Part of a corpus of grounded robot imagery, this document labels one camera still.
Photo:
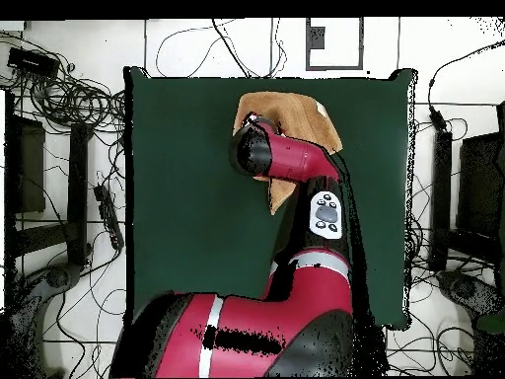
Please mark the orange terry towel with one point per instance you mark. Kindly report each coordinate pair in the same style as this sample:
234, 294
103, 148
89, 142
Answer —
300, 114

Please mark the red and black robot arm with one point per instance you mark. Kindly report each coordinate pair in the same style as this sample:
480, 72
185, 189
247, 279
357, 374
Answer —
300, 308

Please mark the dark green table cloth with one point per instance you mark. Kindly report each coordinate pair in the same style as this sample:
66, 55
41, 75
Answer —
189, 197

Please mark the black power strip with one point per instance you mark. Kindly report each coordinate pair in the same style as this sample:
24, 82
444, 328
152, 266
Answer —
108, 217

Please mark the black rectangular box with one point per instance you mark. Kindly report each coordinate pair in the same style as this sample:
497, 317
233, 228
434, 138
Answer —
33, 62

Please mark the grey chair base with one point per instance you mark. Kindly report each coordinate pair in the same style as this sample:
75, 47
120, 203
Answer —
463, 288
57, 277

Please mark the grey floor frame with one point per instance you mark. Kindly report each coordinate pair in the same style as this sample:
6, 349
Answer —
315, 39

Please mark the black metal stand frame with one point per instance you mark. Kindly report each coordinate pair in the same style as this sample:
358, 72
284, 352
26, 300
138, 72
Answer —
77, 189
479, 185

